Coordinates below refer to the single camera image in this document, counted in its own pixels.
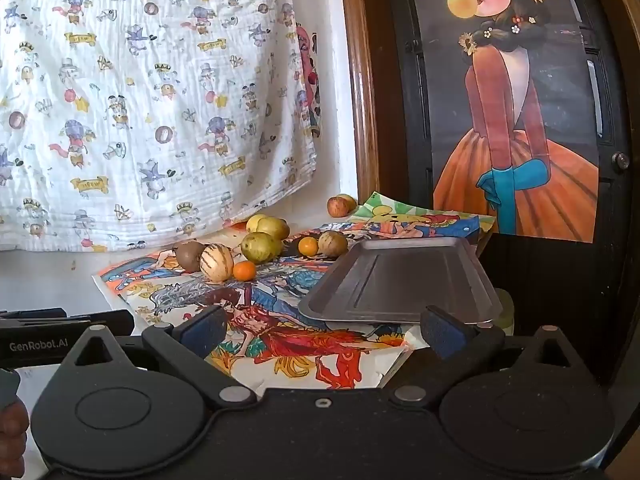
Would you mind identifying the green-yellow guava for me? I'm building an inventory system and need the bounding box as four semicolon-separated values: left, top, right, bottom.
241;232;285;265

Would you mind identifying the black-haired anime drawing sheet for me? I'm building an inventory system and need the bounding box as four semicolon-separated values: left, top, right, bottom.
277;227;386;291

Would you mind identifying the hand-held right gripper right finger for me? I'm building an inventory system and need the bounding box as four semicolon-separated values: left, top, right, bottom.
390;305;583;408

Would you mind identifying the wooden door frame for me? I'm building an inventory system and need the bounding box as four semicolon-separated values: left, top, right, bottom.
337;0;396;206

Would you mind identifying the striped pepino melon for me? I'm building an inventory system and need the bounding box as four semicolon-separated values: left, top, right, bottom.
199;243;234;282

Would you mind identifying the printed blanket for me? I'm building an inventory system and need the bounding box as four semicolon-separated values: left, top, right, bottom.
0;0;321;253

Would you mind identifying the brown kiwi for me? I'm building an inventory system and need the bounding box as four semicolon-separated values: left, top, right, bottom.
173;241;207;272

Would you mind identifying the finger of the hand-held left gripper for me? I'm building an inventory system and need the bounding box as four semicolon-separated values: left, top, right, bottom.
65;309;135;337

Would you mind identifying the tan pepino melon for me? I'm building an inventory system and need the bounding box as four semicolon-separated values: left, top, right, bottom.
318;230;349;258

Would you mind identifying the yellow bear drawing sheet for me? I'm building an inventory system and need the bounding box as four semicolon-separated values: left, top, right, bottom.
347;191;496;261

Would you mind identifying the grey-haired anime drawing sheet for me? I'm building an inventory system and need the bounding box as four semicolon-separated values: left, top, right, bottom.
145;255;413;392

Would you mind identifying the girl poster on board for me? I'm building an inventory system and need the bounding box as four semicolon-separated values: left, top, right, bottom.
382;0;635;386

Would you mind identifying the wall poster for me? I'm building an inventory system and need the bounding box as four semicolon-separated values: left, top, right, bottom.
417;0;601;243

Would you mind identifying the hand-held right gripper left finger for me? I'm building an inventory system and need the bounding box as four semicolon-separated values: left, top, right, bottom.
60;305;258;408

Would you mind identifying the cartoon boys drawing sheet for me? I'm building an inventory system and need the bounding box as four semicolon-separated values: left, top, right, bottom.
91;232;251;318

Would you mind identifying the pale green object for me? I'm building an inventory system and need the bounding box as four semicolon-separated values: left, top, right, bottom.
494;287;516;337

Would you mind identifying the grey metal tray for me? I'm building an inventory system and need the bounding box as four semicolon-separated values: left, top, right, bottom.
297;237;503;325

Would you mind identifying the person's left hand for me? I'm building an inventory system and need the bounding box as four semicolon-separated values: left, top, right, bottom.
0;401;31;467

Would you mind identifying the pink wall sticker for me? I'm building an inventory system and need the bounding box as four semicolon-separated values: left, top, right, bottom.
296;22;322;138

